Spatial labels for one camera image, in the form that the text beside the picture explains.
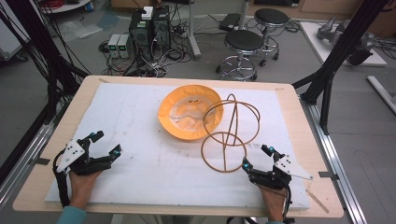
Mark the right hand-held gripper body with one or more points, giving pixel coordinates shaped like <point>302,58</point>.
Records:
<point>277,175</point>

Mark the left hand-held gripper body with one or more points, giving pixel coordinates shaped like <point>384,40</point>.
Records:
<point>77,155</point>

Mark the orange bucket hat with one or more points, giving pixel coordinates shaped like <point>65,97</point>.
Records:
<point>186,112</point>

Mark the person's right hand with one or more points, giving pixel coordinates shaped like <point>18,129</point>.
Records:
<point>273,203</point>

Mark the person's left hand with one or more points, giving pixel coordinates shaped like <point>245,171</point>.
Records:
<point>81,186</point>

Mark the black tape piece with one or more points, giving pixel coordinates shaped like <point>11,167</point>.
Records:
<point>42,161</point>
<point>328,175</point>

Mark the white foam board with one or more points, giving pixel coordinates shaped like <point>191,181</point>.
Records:
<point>146,174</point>

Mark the thin wooden stick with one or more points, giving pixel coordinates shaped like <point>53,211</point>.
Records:
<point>317,201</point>

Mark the grey power supply unit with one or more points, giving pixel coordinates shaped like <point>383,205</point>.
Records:
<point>125,46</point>
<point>113,45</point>

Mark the clear plastic sheet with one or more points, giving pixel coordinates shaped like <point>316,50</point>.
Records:
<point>77,28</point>

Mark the black computer tower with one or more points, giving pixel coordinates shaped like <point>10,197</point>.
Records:
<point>140,34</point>
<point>162,28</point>

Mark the black round stool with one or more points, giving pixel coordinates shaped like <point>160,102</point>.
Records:
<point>271,17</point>
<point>243,40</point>

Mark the white floor platform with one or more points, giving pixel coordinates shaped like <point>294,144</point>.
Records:
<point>314,40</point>

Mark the white pipe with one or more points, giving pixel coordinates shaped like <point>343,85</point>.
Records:
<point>381,93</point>

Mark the white cabinet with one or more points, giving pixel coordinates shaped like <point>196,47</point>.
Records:
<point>9,37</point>

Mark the white round table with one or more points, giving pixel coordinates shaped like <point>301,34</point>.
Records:
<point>68,6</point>

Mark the white box device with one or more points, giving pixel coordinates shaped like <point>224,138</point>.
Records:
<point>147,13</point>

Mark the grey robot part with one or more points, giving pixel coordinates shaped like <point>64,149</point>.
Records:
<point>330,31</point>

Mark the black flat case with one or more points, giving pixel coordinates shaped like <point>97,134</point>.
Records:
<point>229,21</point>

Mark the grey metal desk leg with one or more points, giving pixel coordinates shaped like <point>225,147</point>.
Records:
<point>193,34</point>

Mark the grey metal pole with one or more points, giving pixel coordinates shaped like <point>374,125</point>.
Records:
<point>244,14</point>

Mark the aluminium rail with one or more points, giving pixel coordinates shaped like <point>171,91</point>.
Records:
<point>336,161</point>
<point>25,161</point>

